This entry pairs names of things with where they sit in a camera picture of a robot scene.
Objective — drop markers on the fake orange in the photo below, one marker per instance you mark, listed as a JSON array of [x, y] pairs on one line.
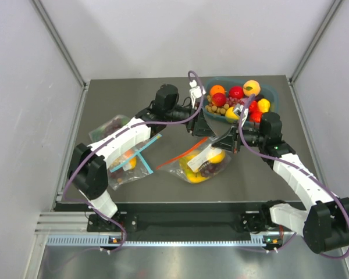
[[217, 89]]

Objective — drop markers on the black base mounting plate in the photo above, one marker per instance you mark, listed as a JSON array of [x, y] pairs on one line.
[[240, 217]]

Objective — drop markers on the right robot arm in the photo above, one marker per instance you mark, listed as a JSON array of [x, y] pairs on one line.
[[324, 221]]

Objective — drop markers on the teal plastic fruit basket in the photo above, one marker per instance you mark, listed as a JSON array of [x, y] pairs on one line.
[[266, 92]]

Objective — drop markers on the fake red peach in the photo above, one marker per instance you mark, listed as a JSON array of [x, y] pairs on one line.
[[218, 99]]

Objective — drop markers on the fake red apple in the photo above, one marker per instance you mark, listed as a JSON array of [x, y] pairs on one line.
[[236, 92]]

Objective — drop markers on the red zip bag with fruit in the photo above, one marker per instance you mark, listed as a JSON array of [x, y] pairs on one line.
[[198, 164]]

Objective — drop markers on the fake longan cluster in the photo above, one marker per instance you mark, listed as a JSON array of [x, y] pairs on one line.
[[209, 107]]

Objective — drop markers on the fake yellow lemon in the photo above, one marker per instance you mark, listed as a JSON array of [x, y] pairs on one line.
[[231, 116]]

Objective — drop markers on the fake grape bunch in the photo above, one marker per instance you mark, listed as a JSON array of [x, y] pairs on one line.
[[232, 102]]

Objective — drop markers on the grey slotted cable duct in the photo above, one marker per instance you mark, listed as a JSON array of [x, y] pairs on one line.
[[253, 240]]

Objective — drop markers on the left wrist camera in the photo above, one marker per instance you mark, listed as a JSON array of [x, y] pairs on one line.
[[196, 91]]

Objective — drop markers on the fake red pepper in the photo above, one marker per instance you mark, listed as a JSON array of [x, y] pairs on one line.
[[253, 107]]

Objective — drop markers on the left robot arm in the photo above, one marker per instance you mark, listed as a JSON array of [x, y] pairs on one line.
[[89, 163]]

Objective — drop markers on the blue zip bag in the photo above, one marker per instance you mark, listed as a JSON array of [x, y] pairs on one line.
[[116, 130], [127, 168]]

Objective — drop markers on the lower blue zip bag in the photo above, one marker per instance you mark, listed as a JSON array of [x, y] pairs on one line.
[[127, 168]]

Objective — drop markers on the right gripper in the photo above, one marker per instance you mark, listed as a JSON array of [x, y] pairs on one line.
[[226, 142]]

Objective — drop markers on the fake red tomato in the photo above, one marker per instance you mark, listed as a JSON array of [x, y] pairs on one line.
[[255, 117]]

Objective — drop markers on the upper blue zip bag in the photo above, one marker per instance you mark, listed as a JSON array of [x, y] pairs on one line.
[[116, 130]]

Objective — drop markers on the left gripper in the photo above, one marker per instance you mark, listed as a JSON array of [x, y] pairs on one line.
[[201, 127]]

